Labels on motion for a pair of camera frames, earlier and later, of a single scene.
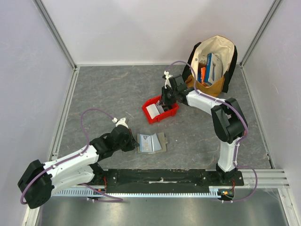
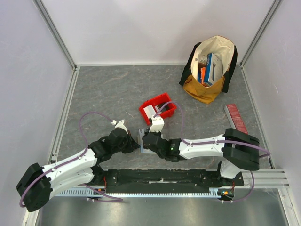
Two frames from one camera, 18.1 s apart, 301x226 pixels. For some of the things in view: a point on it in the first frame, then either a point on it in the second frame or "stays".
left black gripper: (132, 144) stays
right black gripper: (164, 97) -> (146, 140)
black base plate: (164, 181) stays
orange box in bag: (203, 71) stays
